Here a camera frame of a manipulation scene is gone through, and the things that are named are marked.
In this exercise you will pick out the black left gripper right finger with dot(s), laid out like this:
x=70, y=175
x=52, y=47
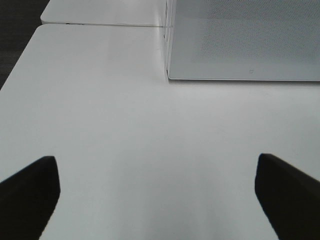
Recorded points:
x=289, y=198

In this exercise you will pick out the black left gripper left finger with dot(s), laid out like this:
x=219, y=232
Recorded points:
x=28, y=199

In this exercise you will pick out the white microwave door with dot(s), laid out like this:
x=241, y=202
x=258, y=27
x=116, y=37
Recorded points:
x=245, y=40

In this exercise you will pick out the white microwave oven body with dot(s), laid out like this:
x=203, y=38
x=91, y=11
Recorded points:
x=166, y=20

